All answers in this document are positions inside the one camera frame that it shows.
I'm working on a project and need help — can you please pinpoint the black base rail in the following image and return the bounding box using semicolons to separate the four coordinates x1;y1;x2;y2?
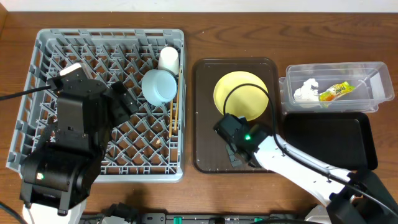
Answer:
79;213;299;224

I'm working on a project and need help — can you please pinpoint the green yellow snack wrapper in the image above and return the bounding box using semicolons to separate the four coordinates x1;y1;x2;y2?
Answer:
319;82;355;101

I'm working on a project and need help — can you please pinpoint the black plastic bin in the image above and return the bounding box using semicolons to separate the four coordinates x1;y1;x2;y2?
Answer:
283;112;378;170

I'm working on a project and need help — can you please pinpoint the white tissue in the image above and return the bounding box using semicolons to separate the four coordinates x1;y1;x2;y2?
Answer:
294;78;319;102

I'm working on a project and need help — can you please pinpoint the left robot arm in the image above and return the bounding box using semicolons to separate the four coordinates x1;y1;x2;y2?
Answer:
20;77;138;223

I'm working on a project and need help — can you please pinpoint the clear plastic bin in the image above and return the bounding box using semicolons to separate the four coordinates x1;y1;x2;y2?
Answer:
279;62;395;114

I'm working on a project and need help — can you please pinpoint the white cup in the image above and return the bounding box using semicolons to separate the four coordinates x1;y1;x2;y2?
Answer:
158;47;180;75

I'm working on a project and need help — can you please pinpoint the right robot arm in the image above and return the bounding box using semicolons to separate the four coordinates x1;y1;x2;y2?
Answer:
215;119;397;223

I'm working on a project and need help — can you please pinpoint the dark brown serving tray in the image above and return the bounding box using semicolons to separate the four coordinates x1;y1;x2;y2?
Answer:
193;58;282;174

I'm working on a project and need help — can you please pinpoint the light blue bowl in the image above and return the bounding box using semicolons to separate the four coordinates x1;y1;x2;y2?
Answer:
141;69;177;106

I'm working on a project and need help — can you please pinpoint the wooden chopstick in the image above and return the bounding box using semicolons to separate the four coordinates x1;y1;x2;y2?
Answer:
169;100;174;139
174;70;182;131

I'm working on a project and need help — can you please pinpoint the yellow plate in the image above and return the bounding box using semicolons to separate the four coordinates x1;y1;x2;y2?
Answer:
213;71;269;121

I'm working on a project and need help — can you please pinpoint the grey plastic dishwasher rack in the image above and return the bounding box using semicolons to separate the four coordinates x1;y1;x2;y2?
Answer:
6;29;186;183

